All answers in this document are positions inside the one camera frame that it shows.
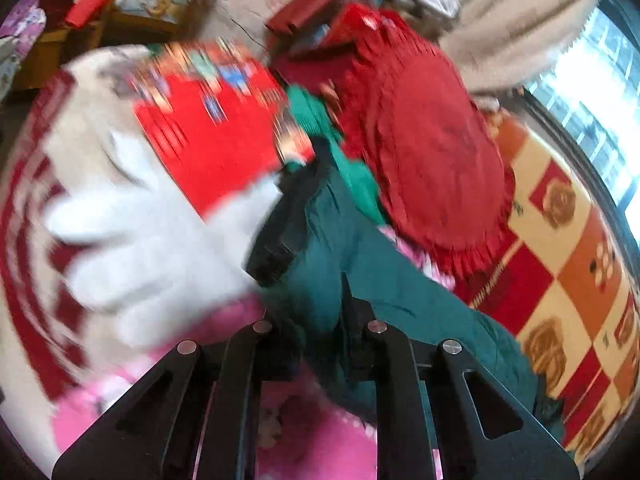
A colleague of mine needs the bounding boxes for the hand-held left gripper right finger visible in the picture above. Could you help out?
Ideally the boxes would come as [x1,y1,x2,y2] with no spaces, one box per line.
[341,272,582,480]

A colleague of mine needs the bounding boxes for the checkered rose print blanket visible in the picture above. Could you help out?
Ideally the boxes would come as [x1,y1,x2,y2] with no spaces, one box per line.
[462,115,640,468]

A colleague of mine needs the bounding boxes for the window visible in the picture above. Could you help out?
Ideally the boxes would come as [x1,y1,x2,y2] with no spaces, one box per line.
[525,0,640,221]

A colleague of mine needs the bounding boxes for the red patterned cloth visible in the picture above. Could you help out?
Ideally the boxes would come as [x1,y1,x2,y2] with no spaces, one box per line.
[131,41,317,217]

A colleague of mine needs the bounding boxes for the wooden cabinet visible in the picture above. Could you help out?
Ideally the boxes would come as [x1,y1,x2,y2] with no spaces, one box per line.
[12,0,211,92]

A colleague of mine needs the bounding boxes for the red round fringed cushion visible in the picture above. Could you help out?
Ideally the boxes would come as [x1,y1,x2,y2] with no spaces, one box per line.
[320,7,518,278]

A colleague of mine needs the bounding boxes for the beige curtain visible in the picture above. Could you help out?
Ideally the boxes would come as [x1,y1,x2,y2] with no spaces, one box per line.
[435,0,603,96]

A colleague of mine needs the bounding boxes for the white fluffy cloth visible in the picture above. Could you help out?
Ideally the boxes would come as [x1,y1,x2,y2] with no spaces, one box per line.
[42,129,282,352]

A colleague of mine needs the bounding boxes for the red and cream striped cloth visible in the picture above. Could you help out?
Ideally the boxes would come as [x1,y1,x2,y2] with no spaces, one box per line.
[0,44,166,406]

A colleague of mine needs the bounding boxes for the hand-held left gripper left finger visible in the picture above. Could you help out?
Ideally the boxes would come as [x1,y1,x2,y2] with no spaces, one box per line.
[52,320,274,480]

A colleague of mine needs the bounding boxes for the dark green puffer jacket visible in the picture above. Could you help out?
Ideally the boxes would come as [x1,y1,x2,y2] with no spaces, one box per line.
[244,145,566,448]

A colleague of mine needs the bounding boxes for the dark red flat box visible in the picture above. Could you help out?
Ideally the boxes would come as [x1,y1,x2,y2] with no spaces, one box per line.
[265,0,351,36]

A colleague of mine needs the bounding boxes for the bright green cloth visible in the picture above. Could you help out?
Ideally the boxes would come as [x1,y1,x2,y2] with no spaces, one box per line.
[285,84,387,226]

